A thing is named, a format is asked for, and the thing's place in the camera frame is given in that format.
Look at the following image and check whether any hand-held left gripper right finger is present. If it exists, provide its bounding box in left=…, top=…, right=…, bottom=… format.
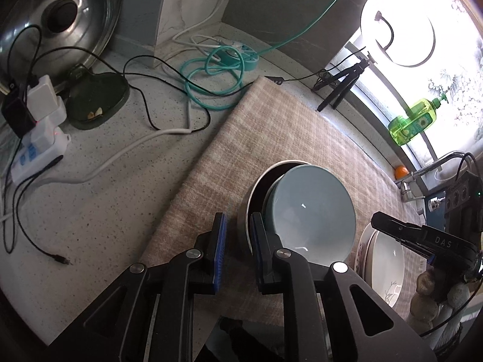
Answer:
left=250, top=212, right=438, bottom=362

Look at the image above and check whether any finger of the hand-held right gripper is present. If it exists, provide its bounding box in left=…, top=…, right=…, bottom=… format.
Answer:
left=370, top=212, right=425, bottom=251

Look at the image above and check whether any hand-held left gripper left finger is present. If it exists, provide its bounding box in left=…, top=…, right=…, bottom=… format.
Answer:
left=47, top=212, right=227, bottom=362

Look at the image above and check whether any white plate with branch print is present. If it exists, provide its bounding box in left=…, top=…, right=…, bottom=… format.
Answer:
left=368, top=230, right=405, bottom=308

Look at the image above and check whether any large floral plate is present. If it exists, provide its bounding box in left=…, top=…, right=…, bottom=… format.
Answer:
left=354, top=223, right=374, bottom=272

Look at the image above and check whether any large steel bowl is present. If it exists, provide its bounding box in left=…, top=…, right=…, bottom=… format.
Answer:
left=237, top=159, right=314, bottom=257

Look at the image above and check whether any light blue bowl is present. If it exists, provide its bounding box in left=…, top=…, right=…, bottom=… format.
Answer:
left=264, top=165, right=356, bottom=266

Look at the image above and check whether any person's right hand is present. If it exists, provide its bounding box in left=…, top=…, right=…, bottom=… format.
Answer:
left=409, top=271, right=470, bottom=323

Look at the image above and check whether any chrome faucet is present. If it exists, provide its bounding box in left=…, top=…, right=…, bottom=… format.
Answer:
left=400, top=151, right=476, bottom=212

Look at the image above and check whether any green dish soap bottle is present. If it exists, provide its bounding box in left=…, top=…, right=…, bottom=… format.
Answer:
left=389, top=94, right=449, bottom=146

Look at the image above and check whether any plaid cloth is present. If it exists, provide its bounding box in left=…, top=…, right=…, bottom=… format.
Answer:
left=139, top=76, right=427, bottom=327

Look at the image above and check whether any black tripod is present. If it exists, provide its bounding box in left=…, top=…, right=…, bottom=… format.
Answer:
left=312, top=55, right=374, bottom=112

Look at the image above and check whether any round teal power strip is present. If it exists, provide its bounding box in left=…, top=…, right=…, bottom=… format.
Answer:
left=215, top=43, right=260, bottom=72

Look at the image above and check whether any dark green dish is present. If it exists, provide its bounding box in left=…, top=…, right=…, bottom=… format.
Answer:
left=66, top=71, right=131, bottom=131

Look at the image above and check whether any white power strip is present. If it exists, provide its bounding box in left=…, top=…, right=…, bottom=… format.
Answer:
left=11, top=128, right=72, bottom=182

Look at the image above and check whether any white charger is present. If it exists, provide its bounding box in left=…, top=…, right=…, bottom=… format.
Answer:
left=24, top=75, right=68, bottom=127

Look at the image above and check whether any black charger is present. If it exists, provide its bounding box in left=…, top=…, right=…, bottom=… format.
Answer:
left=1, top=81, right=34, bottom=138

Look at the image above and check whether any steel pot lid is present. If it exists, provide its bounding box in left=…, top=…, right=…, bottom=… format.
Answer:
left=0, top=0, right=123, bottom=95

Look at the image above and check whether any thick white power cable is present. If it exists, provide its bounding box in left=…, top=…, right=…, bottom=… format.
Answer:
left=49, top=58, right=195, bottom=187

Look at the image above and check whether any black usb cable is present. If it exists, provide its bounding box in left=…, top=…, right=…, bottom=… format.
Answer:
left=2, top=158, right=70, bottom=265

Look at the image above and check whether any black ring light cable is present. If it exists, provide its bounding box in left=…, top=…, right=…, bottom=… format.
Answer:
left=283, top=47, right=368, bottom=81

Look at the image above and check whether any teal cable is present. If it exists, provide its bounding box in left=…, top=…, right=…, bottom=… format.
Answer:
left=179, top=0, right=361, bottom=112

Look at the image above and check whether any thin white cable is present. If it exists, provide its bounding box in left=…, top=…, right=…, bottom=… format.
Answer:
left=171, top=0, right=242, bottom=51

